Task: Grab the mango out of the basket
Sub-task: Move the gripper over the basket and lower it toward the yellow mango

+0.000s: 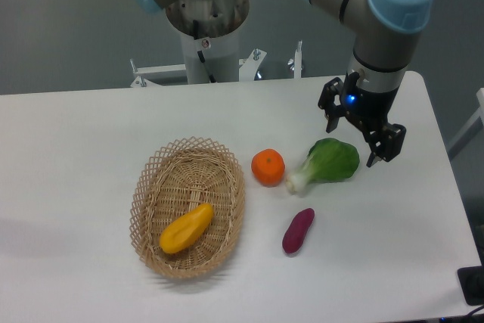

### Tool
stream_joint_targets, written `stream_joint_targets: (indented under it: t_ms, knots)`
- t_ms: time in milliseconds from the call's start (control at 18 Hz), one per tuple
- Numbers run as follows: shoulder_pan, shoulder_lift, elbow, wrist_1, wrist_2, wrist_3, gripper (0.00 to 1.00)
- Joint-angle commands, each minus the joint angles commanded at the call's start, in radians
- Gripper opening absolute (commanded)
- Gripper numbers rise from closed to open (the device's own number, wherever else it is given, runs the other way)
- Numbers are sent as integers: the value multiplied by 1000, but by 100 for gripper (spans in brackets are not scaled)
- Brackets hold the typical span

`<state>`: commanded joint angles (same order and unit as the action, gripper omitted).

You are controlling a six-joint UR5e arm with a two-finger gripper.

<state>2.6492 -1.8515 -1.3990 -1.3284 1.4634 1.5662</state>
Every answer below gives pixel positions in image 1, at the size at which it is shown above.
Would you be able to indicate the purple sweet potato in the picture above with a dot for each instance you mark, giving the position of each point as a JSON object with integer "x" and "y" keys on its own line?
{"x": 295, "y": 234}

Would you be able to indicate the white frame at right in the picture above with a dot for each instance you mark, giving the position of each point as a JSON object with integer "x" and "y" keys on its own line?
{"x": 468, "y": 131}

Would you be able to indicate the woven wicker basket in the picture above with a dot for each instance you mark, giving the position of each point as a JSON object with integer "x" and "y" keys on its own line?
{"x": 176, "y": 180}

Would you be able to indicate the white metal base frame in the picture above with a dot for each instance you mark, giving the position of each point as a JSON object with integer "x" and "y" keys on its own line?
{"x": 248, "y": 69}

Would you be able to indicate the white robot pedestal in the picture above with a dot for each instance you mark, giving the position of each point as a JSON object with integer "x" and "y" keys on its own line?
{"x": 210, "y": 26}

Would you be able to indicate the orange tangerine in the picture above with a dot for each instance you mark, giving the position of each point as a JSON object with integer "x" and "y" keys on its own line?
{"x": 268, "y": 167}

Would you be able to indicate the yellow mango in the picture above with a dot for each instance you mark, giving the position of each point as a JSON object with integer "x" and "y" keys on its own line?
{"x": 186, "y": 230}

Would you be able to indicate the green bok choy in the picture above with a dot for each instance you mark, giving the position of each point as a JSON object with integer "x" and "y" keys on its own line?
{"x": 328, "y": 160}

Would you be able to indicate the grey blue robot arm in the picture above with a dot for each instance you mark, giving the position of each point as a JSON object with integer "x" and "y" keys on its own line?
{"x": 386, "y": 35}

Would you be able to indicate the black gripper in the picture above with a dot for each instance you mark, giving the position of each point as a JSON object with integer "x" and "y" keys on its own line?
{"x": 368, "y": 112}

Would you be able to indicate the black device at table edge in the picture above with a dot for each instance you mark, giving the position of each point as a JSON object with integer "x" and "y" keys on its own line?
{"x": 471, "y": 281}

